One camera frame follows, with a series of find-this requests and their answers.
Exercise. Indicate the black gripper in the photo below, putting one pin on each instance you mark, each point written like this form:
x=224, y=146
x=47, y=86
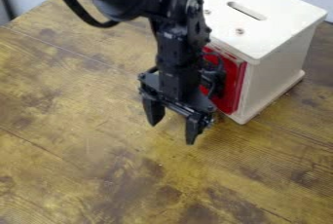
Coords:
x=170, y=84

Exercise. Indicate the red drawer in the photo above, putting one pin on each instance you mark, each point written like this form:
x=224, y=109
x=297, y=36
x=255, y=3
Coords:
x=234, y=68

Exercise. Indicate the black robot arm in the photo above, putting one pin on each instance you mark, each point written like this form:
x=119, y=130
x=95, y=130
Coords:
x=105, y=13

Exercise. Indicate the white wooden drawer cabinet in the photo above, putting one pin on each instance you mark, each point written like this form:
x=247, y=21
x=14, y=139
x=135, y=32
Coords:
x=265, y=34

